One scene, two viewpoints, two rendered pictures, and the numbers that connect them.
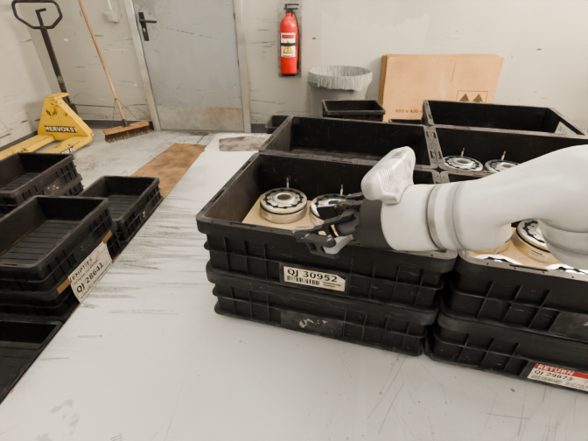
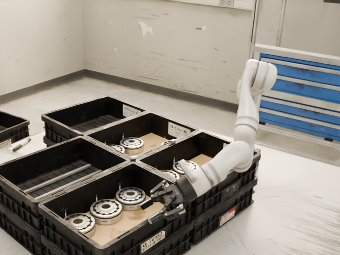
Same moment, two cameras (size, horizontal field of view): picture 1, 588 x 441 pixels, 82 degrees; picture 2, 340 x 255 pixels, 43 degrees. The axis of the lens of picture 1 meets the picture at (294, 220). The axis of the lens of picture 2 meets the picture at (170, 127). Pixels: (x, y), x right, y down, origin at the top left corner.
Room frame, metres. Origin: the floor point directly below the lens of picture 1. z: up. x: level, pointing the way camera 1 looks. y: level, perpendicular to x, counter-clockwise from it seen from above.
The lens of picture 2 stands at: (-0.09, 0.89, 1.67)
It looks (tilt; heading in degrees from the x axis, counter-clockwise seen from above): 23 degrees down; 296
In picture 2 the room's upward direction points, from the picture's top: 3 degrees clockwise
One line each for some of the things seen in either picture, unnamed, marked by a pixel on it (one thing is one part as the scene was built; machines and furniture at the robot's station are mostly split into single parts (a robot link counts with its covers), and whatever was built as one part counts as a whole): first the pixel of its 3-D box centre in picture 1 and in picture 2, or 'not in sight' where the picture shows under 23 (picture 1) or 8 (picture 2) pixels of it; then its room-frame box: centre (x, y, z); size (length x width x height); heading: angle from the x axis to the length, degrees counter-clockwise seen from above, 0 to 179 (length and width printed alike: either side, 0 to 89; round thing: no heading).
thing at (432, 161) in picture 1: (349, 141); (61, 167); (0.83, -0.14, 0.92); 0.40 x 0.30 x 0.02; 75
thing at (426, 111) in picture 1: (493, 119); (96, 115); (1.02, -0.61, 0.92); 0.40 x 0.30 x 0.02; 75
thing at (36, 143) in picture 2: not in sight; (47, 141); (1.34, -0.61, 0.70); 0.33 x 0.23 x 0.01; 86
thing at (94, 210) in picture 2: (334, 206); (105, 208); (0.61, -0.09, 0.86); 0.10 x 0.10 x 0.01
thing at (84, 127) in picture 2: (488, 135); (96, 125); (1.02, -0.61, 0.87); 0.40 x 0.30 x 0.11; 75
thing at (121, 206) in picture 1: (120, 227); not in sight; (1.32, 0.83, 0.31); 0.40 x 0.30 x 0.34; 176
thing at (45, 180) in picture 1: (36, 213); not in sight; (1.35, 1.23, 0.37); 0.40 x 0.30 x 0.45; 176
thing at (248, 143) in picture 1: (241, 142); not in sight; (1.39, 0.22, 0.71); 0.22 x 0.19 x 0.01; 86
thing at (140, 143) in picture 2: (507, 168); (131, 142); (0.80, -0.55, 0.86); 0.10 x 0.10 x 0.01
